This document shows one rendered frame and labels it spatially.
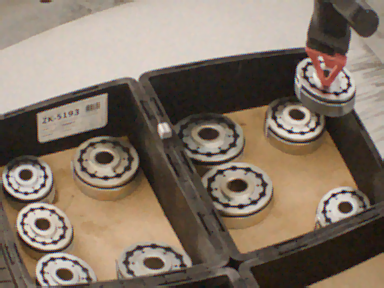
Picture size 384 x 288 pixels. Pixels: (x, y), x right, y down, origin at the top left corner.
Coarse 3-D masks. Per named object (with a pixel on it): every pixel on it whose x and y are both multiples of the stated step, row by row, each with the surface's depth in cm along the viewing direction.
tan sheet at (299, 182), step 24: (240, 120) 171; (264, 120) 171; (264, 144) 167; (264, 168) 163; (288, 168) 163; (312, 168) 163; (336, 168) 163; (288, 192) 159; (312, 192) 159; (288, 216) 155; (312, 216) 155; (240, 240) 152; (264, 240) 152
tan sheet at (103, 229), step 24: (0, 168) 161; (72, 192) 158; (144, 192) 159; (72, 216) 154; (96, 216) 154; (120, 216) 155; (144, 216) 155; (96, 240) 151; (120, 240) 151; (144, 240) 151; (168, 240) 152; (96, 264) 147
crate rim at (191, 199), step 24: (72, 96) 159; (144, 96) 159; (0, 120) 155; (144, 120) 155; (168, 144) 151; (168, 168) 148; (0, 192) 142; (192, 192) 145; (216, 240) 138; (24, 264) 131; (216, 264) 135
